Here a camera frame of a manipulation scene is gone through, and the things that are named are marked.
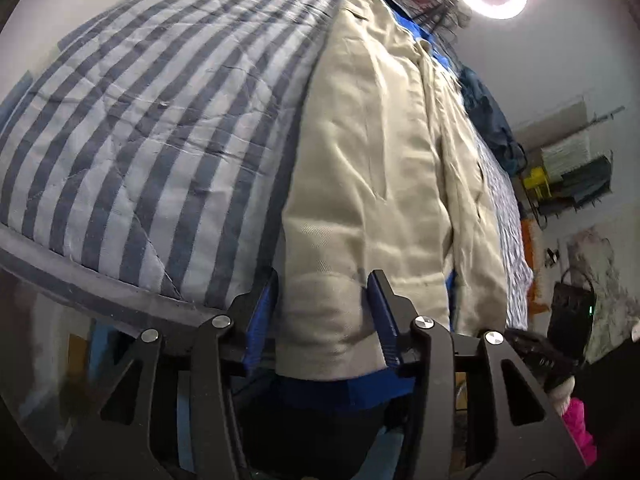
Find black tripod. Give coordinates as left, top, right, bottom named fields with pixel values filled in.
left=425, top=0, right=471, bottom=36

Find dark hanging clothes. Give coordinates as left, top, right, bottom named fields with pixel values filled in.
left=560, top=155, right=615, bottom=208

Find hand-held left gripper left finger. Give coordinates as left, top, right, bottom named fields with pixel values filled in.
left=55, top=267, right=279, bottom=480

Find blue striped blanket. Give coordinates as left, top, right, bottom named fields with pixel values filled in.
left=0, top=0, right=361, bottom=321

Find dark blue cloth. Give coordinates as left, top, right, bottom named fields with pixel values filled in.
left=457, top=65, right=528, bottom=176

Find pink clothing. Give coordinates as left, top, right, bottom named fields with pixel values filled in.
left=562, top=397, right=598, bottom=466

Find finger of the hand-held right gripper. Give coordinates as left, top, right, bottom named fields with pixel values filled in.
left=505, top=329, right=586, bottom=391

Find striped hanging cloth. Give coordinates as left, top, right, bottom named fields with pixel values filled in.
left=540, top=132, right=593, bottom=181

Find black clothes rack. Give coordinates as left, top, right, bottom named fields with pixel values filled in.
left=515, top=105, right=626, bottom=231

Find wall painting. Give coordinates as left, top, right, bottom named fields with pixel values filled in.
left=567, top=227, right=640, bottom=366

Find beige and blue jacket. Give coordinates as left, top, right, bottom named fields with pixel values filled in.
left=274, top=0, right=511, bottom=411

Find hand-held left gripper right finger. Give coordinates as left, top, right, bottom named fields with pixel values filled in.
left=366, top=270, right=588, bottom=480

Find yellow crate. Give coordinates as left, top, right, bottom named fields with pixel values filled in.
left=522, top=167, right=551, bottom=201

